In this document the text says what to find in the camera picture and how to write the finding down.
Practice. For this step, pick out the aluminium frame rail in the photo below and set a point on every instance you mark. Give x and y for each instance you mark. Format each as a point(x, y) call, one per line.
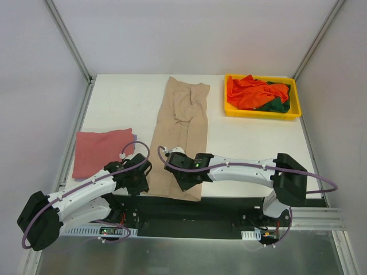
point(67, 156)
point(317, 218)

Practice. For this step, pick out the right perforated cable tray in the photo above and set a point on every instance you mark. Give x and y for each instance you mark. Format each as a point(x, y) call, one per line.
point(254, 235)

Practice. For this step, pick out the beige t shirt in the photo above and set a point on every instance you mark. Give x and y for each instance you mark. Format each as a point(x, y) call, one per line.
point(181, 122)

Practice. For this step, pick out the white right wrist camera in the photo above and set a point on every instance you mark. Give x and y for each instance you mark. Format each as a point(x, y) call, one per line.
point(177, 149)

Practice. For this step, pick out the aluminium frame post right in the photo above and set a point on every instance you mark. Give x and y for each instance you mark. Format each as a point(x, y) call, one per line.
point(326, 25)

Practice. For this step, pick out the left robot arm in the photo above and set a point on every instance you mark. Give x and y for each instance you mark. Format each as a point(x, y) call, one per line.
point(45, 217)

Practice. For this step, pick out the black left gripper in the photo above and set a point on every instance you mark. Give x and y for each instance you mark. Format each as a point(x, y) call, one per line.
point(137, 186)

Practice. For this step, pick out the yellow plastic bin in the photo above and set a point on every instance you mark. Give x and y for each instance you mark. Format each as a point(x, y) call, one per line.
point(295, 109)

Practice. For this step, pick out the aluminium frame rail left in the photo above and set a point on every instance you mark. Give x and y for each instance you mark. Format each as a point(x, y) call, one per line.
point(67, 156)

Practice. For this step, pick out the left perforated cable tray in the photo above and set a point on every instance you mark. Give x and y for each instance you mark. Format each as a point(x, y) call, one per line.
point(100, 231)

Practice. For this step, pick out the perforated cable tray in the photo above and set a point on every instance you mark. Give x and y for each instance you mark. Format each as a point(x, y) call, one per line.
point(254, 235)
point(100, 231)

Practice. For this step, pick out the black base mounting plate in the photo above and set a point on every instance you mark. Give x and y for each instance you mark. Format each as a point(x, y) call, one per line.
point(210, 218)

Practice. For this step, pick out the green t shirt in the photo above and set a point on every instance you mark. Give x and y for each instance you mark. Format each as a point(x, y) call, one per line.
point(276, 105)

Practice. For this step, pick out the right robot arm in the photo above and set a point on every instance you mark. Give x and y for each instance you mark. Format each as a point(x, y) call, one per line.
point(284, 175)

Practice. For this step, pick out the aluminium frame post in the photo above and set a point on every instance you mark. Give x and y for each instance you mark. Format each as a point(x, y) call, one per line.
point(326, 25)
point(68, 40)

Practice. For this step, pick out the aluminium frame post left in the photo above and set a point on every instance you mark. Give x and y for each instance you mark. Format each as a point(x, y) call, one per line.
point(68, 40)

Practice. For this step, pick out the orange t shirt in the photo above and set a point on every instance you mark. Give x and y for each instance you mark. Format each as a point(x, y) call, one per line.
point(249, 93)

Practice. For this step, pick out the aluminium front frame rail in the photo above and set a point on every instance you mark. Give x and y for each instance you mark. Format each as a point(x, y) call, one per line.
point(317, 218)

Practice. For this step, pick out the folded red t shirt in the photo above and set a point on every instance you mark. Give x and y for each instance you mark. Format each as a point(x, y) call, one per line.
point(97, 151)

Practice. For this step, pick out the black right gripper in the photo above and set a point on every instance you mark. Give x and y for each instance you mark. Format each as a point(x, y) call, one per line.
point(185, 183)

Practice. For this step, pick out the folded purple t shirt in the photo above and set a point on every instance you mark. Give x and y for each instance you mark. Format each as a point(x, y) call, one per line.
point(135, 137)

